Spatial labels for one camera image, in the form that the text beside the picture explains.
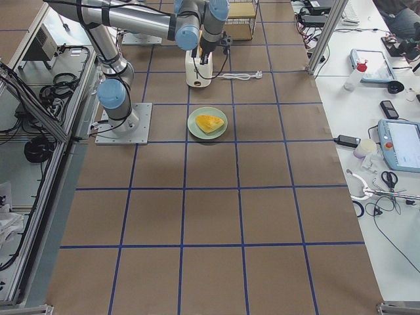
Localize wire and wood shelf box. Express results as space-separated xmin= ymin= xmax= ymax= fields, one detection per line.
xmin=224 ymin=0 xmax=260 ymax=42

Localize white power cord with plug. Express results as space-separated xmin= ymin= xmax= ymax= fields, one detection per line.
xmin=211 ymin=71 xmax=264 ymax=81

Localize light green plate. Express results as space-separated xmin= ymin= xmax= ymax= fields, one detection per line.
xmin=187 ymin=106 xmax=228 ymax=140

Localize black power adapter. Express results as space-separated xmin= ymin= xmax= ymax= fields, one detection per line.
xmin=333 ymin=135 xmax=361 ymax=148

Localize black round cap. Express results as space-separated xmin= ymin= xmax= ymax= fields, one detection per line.
xmin=387 ymin=81 xmax=405 ymax=95

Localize white cup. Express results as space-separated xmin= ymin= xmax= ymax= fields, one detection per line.
xmin=353 ymin=138 xmax=377 ymax=159

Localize black phone device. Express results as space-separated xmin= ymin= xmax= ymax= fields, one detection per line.
xmin=380 ymin=100 xmax=399 ymax=119

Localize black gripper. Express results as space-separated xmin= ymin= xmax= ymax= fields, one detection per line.
xmin=199 ymin=36 xmax=218 ymax=64

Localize white bottle red cap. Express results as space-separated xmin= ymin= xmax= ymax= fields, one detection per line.
xmin=344 ymin=58 xmax=368 ymax=91

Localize teach pendant near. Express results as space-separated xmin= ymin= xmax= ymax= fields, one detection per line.
xmin=377 ymin=119 xmax=419 ymax=173

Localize white two-slot toaster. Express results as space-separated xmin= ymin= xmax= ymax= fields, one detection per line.
xmin=184 ymin=49 xmax=213 ymax=88

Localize golden triangular pastry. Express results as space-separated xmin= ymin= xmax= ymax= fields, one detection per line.
xmin=195 ymin=115 xmax=224 ymax=134

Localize teach pendant far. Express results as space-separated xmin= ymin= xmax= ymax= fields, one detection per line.
xmin=349 ymin=49 xmax=396 ymax=83

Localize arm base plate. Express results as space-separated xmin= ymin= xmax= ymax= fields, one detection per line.
xmin=120 ymin=31 xmax=162 ymax=46
xmin=95 ymin=103 xmax=153 ymax=145

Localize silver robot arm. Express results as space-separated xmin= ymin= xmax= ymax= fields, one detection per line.
xmin=48 ymin=1 xmax=230 ymax=137

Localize teach pendant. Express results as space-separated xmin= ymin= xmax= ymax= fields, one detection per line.
xmin=377 ymin=119 xmax=419 ymax=173
xmin=349 ymin=49 xmax=396 ymax=83

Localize aluminium frame post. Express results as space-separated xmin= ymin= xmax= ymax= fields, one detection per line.
xmin=306 ymin=0 xmax=348 ymax=75

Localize black scissors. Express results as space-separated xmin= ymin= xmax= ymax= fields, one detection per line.
xmin=381 ymin=171 xmax=398 ymax=192

